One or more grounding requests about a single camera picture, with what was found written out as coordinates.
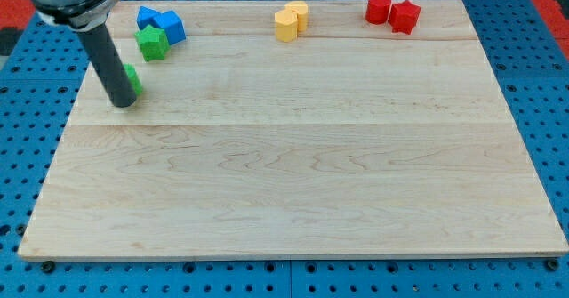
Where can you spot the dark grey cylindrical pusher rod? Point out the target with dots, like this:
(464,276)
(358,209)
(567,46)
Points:
(108,66)

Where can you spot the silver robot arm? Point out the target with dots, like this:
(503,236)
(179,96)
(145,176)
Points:
(87,18)

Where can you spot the green star block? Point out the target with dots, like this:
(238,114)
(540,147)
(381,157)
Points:
(153,43)

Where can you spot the red star block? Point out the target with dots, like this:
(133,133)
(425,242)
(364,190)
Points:
(403,17)

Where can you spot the blue triangle block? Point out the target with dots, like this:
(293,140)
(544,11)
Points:
(145,16)

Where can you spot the green cylinder block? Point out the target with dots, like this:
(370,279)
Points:
(133,78)

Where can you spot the blue cube block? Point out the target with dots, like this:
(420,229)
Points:
(172,24)

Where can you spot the yellow hexagon block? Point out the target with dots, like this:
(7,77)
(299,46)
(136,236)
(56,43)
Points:
(286,23)

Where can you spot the yellow cylinder block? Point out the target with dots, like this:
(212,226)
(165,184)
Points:
(301,8)

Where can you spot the light wooden board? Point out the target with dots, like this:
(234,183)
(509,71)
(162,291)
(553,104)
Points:
(349,143)

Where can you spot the red cylinder block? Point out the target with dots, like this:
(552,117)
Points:
(377,11)

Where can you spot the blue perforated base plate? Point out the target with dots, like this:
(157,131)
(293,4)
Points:
(526,42)

